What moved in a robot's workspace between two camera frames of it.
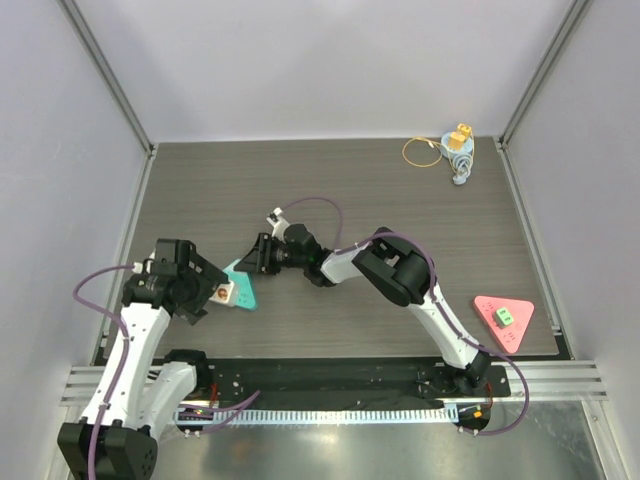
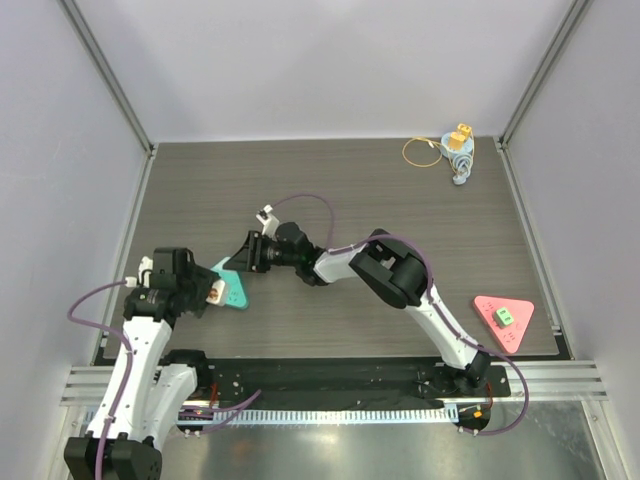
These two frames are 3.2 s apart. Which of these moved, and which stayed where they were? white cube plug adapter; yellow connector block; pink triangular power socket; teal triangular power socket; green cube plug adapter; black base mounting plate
Moved: teal triangular power socket; white cube plug adapter
Stayed: green cube plug adapter; pink triangular power socket; yellow connector block; black base mounting plate
